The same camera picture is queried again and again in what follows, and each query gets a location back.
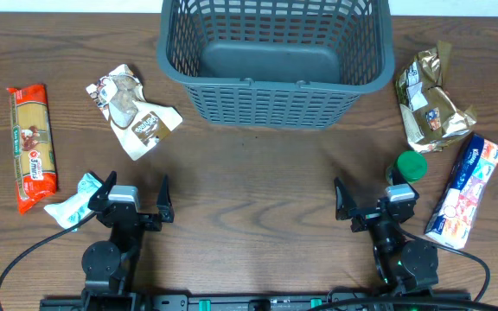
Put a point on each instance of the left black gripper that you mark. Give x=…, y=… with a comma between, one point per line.
x=166, y=213

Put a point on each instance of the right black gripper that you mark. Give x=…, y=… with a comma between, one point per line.
x=372, y=217

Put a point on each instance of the green lid jar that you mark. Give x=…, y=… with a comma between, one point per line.
x=411, y=165

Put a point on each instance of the teal white small packet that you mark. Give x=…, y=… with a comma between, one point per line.
x=71, y=211

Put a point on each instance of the white brown snack pouch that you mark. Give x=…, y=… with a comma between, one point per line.
x=138, y=125

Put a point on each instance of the kleenex tissue multipack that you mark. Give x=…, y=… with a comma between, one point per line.
x=455, y=213

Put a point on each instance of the gold foil bag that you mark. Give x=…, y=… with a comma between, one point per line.
x=431, y=119

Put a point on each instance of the red spaghetti packet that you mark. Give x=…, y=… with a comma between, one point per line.
x=32, y=146

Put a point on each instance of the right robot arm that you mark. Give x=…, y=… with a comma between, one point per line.
x=406, y=265

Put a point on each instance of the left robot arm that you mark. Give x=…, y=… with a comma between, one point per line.
x=110, y=264

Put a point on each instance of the grey plastic basket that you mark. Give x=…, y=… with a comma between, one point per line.
x=276, y=63

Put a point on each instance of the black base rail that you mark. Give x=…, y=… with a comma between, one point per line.
x=140, y=302

